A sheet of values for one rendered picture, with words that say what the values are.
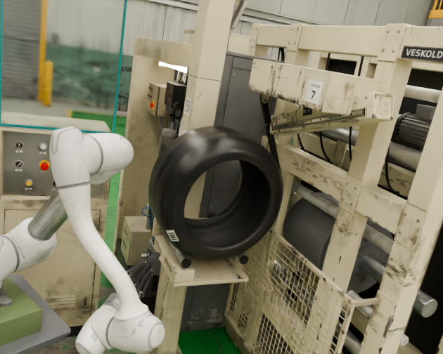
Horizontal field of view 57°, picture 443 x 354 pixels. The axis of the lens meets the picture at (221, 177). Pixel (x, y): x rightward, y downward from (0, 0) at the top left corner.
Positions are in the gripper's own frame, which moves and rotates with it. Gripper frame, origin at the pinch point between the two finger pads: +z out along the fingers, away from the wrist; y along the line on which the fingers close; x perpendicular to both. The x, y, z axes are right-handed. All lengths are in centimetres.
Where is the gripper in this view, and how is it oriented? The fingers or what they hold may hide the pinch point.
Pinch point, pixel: (152, 259)
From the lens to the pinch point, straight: 162.2
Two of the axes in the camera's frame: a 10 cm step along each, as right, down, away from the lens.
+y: 3.1, 8.4, 4.5
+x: 8.7, -0.5, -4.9
